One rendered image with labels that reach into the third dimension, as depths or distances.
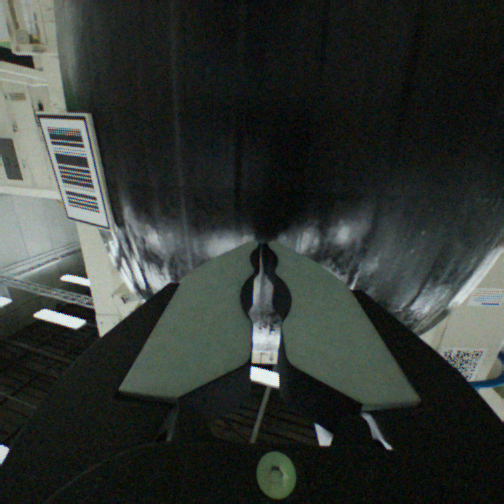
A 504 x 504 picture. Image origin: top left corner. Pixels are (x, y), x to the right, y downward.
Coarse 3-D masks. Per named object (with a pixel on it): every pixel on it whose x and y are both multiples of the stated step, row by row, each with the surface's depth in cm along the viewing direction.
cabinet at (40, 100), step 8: (40, 56) 339; (40, 64) 343; (32, 88) 359; (40, 88) 356; (32, 96) 364; (40, 96) 360; (48, 96) 356; (32, 104) 369; (40, 104) 364; (48, 104) 361; (40, 136) 384
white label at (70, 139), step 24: (48, 120) 13; (72, 120) 13; (48, 144) 14; (72, 144) 13; (96, 144) 13; (72, 168) 14; (96, 168) 13; (72, 192) 15; (96, 192) 14; (72, 216) 16; (96, 216) 15
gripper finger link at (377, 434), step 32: (384, 320) 7; (416, 352) 6; (416, 384) 6; (448, 384) 6; (384, 416) 5; (416, 416) 5; (448, 416) 5; (480, 416) 5; (416, 448) 5; (448, 448) 5; (480, 448) 5; (480, 480) 4
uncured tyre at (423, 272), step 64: (64, 0) 12; (128, 0) 10; (192, 0) 10; (256, 0) 10; (320, 0) 10; (384, 0) 10; (448, 0) 10; (64, 64) 14; (128, 64) 11; (192, 64) 11; (256, 64) 11; (320, 64) 11; (384, 64) 11; (448, 64) 11; (128, 128) 12; (192, 128) 12; (256, 128) 12; (320, 128) 11; (384, 128) 11; (448, 128) 11; (128, 192) 13; (192, 192) 13; (256, 192) 13; (320, 192) 13; (384, 192) 13; (448, 192) 13; (128, 256) 16; (192, 256) 15; (320, 256) 15; (384, 256) 14; (448, 256) 14; (256, 320) 19
